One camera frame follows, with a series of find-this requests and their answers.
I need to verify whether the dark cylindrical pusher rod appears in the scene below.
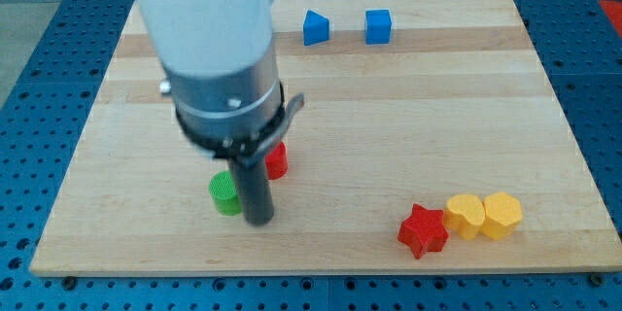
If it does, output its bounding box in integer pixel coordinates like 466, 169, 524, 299
227, 158, 274, 226

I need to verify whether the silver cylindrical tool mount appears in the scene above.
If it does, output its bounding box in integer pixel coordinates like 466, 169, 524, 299
164, 43, 305, 166

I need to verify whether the green cylinder block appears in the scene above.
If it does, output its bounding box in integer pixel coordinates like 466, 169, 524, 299
208, 170, 242, 216

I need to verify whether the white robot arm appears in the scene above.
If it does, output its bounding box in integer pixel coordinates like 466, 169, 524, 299
136, 0, 304, 226

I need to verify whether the red cylinder block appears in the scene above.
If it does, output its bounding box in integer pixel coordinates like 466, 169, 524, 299
265, 142, 289, 180

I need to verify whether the blue triangle block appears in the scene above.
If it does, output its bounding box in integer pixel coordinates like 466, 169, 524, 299
302, 10, 330, 46

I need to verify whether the blue cube block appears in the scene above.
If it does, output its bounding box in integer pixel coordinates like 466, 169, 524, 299
365, 9, 393, 45

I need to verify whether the red star block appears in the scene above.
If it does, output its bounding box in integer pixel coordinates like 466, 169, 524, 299
397, 203, 449, 259

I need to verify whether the wooden board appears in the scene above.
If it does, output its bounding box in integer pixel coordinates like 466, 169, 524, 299
30, 0, 621, 277

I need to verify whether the yellow heart block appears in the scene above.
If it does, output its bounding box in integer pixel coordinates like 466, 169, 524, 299
443, 193, 486, 240

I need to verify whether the yellow hexagon block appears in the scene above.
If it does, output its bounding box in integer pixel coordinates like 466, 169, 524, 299
480, 192, 523, 240

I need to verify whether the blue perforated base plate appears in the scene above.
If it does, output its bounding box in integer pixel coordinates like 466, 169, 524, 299
1, 0, 621, 310

